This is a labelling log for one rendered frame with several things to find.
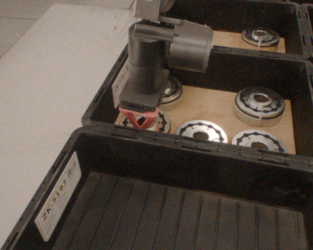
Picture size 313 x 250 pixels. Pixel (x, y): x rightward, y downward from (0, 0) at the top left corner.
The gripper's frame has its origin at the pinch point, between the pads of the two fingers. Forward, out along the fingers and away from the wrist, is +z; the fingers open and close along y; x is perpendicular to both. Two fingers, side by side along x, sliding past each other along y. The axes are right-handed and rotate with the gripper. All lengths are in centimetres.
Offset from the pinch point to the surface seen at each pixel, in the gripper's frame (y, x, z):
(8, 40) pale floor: 148, 155, 109
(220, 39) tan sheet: 43.2, -11.2, 6.1
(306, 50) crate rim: 24.9, -29.6, -6.5
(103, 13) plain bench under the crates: 77, 40, 25
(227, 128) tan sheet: 5.9, -16.7, 3.3
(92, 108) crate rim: -5.2, 8.0, -5.5
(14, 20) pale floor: 182, 170, 112
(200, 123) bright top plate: 3.0, -11.0, 0.7
